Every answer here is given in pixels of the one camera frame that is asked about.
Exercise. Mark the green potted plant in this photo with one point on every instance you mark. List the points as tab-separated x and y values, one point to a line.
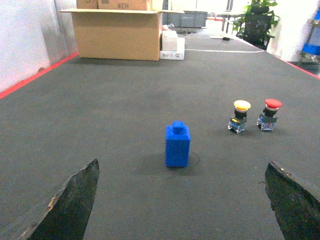
264	7

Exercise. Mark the yellow mushroom push button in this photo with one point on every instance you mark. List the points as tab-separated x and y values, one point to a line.
237	123

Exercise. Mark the black office chair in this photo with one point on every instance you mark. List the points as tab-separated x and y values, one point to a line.
255	30

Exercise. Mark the white box stack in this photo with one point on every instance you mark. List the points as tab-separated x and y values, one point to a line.
172	46

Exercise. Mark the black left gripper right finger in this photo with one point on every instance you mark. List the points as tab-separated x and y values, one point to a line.
295	202

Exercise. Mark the large open cardboard box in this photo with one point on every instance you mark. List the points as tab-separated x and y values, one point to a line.
117	34

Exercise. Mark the grey storage crate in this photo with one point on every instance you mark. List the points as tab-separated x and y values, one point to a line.
188	19

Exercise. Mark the red mushroom push button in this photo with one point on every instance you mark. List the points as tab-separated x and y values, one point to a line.
267	119

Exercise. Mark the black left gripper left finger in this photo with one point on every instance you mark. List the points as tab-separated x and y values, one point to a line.
63	216

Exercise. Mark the blue plastic block part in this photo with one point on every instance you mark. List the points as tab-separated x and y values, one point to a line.
177	144

